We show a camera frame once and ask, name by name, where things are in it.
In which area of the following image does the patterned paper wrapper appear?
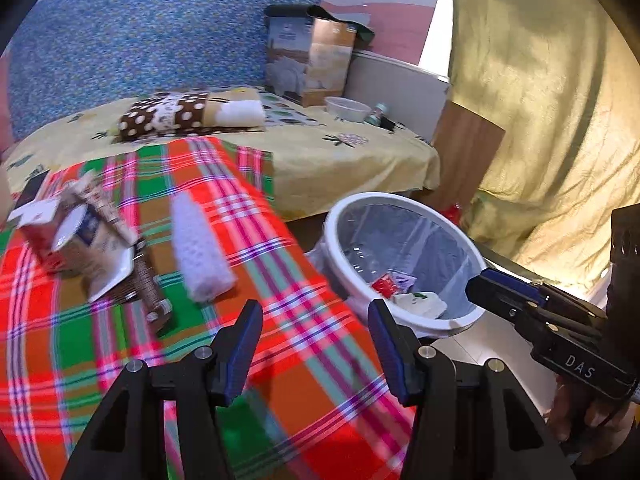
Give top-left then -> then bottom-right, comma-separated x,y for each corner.
65,170 -> 138,261

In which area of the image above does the red green plaid blanket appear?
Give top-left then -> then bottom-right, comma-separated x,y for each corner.
0,136 -> 418,480

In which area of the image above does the large white foam net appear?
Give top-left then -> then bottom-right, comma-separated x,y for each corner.
170,192 -> 236,303

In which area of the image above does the brown polka dot pillow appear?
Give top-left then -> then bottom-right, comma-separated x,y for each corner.
111,87 -> 266,143

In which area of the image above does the small red drink carton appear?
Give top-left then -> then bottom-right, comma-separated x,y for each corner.
7,199 -> 68,273

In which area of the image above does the white round waste bin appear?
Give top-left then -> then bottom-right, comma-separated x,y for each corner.
322,192 -> 487,339

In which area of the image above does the wooden board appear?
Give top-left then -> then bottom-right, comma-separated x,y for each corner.
430,100 -> 506,223

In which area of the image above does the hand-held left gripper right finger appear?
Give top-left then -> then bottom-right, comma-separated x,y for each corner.
367,299 -> 576,480

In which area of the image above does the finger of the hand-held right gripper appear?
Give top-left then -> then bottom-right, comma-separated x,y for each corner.
465,277 -> 607,347
479,268 -> 609,329

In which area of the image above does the white smartphone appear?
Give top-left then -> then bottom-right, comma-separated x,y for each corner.
11,170 -> 51,207

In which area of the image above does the white panel cabinet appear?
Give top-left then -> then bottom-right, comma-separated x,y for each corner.
345,49 -> 451,146

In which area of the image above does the yellow curtain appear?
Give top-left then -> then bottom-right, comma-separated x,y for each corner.
447,0 -> 640,291

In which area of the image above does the clear plastic bowl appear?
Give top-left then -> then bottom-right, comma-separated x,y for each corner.
325,96 -> 370,122

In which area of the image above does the yellow printed bedsheet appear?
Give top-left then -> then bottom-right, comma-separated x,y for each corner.
0,85 -> 441,221

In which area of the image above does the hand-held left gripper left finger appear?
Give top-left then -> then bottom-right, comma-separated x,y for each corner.
61,300 -> 264,480

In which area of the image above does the blue floral headboard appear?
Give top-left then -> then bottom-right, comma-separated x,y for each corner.
7,0 -> 326,138

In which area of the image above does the person's right hand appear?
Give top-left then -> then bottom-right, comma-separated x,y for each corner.
547,381 -> 639,464

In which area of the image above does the boxed quilt packaging bag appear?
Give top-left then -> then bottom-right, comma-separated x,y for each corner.
264,4 -> 376,107

